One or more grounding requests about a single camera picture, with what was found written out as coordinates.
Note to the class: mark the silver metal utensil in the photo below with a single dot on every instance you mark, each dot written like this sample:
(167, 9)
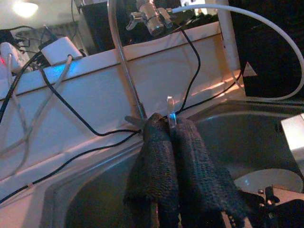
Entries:
(171, 111)

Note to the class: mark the thin chrome sink faucet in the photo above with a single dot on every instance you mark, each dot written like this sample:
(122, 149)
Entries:
(127, 71)

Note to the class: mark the white power strip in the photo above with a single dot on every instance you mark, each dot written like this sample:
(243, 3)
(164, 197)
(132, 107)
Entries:
(9, 54)

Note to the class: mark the white bowl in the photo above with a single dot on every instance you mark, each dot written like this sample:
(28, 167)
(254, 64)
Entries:
(261, 178)

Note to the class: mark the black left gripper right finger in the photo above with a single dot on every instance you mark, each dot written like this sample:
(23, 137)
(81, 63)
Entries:
(197, 178)

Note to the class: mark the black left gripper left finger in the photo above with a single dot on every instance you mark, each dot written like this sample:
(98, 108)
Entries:
(154, 166)

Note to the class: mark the stainless steel sink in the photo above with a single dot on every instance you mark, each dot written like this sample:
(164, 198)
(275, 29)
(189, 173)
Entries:
(237, 137)

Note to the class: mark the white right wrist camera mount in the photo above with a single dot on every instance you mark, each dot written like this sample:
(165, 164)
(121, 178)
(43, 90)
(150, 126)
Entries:
(294, 133)

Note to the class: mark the white power adapter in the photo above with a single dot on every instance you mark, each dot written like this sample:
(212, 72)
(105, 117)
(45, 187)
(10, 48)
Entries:
(59, 48)

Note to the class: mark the black water dispenser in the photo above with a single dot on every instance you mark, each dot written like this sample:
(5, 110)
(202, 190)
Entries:
(266, 59)

